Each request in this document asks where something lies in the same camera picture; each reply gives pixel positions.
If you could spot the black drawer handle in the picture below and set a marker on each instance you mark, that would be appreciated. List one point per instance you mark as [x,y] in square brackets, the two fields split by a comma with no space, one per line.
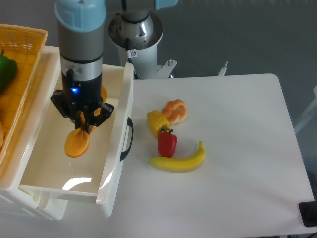
[128,140]

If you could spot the yellow bell pepper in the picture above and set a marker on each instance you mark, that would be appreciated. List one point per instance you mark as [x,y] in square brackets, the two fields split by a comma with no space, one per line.
[156,120]

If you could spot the green bell pepper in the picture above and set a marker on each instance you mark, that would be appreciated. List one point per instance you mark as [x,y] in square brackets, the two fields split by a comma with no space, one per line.
[8,70]

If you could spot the braided bread roll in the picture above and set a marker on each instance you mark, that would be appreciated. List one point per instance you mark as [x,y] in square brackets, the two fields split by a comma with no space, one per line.
[175,111]

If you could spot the open white upper drawer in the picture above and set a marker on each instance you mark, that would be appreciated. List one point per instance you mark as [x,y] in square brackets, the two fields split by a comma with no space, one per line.
[70,165]

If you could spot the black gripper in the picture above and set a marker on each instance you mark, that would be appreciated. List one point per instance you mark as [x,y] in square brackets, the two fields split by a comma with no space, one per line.
[81,101]

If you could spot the yellow banana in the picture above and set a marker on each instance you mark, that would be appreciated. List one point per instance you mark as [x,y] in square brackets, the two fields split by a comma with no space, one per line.
[180,164]

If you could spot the yellow woven plastic basket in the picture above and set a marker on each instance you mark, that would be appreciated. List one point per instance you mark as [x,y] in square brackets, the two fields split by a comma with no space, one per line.
[24,45]

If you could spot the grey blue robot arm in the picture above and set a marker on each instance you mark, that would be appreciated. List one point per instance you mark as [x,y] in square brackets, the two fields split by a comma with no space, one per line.
[82,24]

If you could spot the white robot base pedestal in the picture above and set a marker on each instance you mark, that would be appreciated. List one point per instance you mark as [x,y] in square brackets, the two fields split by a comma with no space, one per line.
[136,36]

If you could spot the white frame at right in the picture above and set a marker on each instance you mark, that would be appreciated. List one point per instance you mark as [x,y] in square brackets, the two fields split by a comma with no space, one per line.
[309,112]

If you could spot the red bell pepper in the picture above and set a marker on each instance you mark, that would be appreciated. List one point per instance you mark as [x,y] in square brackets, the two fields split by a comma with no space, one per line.
[167,142]

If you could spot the long orange bread loaf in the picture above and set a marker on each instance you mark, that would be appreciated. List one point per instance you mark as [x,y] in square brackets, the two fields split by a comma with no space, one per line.
[77,143]

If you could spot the white plastic drawer cabinet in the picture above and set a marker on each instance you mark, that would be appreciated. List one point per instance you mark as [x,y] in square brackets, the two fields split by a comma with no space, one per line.
[19,194]

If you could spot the black device at edge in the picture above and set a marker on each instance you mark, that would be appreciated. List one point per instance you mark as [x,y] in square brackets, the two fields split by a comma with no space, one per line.
[308,211]

